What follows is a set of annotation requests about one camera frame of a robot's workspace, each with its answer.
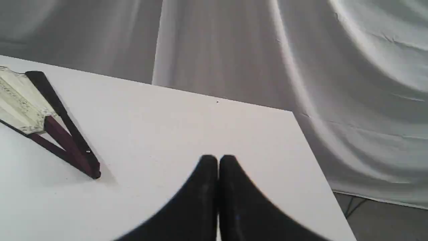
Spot grey backdrop curtain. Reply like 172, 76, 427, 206
0, 0, 428, 209

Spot cream paper folding fan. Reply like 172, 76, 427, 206
0, 67, 101, 179

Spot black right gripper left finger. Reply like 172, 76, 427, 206
119, 155, 218, 241

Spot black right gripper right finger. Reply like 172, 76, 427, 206
219, 155, 325, 241

